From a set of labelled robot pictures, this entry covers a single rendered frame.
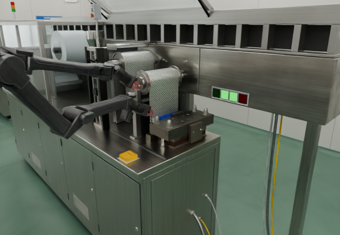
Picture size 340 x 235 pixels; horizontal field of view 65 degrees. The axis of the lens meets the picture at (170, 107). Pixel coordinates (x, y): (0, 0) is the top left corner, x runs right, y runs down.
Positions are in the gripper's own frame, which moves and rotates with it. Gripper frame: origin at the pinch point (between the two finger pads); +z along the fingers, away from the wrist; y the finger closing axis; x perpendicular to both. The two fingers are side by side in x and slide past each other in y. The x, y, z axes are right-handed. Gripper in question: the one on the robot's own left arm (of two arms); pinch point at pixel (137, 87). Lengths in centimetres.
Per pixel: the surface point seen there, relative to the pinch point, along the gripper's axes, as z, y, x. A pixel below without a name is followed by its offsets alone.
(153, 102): 10.8, 7.3, -2.0
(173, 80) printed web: 16.6, 6.1, 16.6
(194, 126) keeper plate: 25.9, 30.5, -1.8
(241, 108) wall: 275, -76, 93
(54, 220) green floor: 59, -64, -122
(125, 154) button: 2.0, 18.7, -34.8
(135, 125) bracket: 15.6, 0.1, -19.3
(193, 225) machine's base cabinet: 66, 42, -53
